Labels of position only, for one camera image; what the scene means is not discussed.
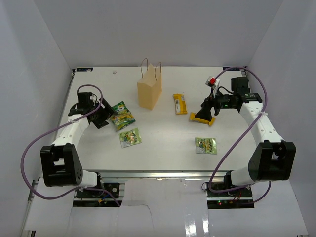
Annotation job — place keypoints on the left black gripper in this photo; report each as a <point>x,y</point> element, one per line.
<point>106,112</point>

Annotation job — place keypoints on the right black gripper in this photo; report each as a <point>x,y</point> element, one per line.
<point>205,112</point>

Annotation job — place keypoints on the green yellow snack bag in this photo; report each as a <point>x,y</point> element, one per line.
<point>123,118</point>

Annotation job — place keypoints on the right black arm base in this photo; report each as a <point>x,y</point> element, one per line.
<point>236,199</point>

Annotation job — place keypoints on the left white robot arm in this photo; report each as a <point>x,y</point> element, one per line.
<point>60,161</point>

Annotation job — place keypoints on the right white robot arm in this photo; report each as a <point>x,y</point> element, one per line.
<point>273,157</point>

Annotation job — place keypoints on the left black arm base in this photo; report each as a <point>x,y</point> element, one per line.
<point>112,188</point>

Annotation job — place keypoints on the brown paper bag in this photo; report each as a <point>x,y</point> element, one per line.
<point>149,86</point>

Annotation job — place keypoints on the yellow M&M candy pack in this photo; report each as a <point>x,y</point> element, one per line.
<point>193,118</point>

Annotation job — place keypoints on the yellow wrapped snack bar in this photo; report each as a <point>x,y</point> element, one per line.
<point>180,104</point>

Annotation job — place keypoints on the right green Himalaya sachet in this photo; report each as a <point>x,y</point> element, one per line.
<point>205,145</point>

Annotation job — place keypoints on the green himalaya sachet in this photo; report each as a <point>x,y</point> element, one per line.
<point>130,138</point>
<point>205,145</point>

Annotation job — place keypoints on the left green Himalaya sachet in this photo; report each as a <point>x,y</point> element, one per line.
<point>130,138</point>

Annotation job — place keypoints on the right blue corner label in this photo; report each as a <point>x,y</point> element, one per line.
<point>231,68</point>

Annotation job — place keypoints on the blue corner label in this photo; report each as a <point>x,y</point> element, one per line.
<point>82,69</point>
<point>231,68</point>

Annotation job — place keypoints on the left blue corner label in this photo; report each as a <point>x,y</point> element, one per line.
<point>82,69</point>

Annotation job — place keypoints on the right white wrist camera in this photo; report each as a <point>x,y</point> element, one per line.
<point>214,84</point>

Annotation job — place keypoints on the aluminium table front rail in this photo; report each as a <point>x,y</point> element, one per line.
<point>158,174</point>

